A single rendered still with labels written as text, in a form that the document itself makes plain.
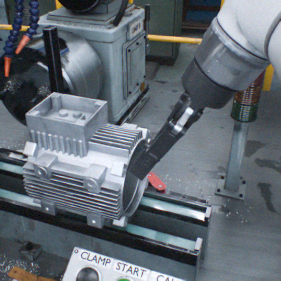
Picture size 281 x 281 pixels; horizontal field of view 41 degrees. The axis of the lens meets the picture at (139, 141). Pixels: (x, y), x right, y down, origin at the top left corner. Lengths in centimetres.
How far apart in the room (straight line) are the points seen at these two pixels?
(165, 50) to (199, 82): 347
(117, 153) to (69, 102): 17
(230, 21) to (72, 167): 39
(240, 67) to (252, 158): 76
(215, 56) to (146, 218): 47
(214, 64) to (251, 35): 6
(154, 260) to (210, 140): 60
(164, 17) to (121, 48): 269
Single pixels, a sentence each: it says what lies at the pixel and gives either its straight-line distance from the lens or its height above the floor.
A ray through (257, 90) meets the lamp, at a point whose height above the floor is 111.
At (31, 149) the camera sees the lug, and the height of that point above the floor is 108.
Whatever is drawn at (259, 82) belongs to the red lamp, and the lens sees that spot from 89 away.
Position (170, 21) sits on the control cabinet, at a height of 47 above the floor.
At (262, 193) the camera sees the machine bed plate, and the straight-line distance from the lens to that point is 109.
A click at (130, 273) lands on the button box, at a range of 50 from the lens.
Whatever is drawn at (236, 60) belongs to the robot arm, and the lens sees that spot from 47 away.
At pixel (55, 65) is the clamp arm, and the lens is 85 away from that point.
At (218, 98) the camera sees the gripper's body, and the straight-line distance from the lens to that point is 50.
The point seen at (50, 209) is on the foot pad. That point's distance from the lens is 76.
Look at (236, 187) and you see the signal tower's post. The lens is 105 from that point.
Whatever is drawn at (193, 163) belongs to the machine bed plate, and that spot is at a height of 80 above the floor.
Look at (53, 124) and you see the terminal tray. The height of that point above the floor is 113.
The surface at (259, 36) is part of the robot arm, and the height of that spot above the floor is 135.
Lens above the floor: 147
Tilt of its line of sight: 33 degrees down
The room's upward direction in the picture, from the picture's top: straight up
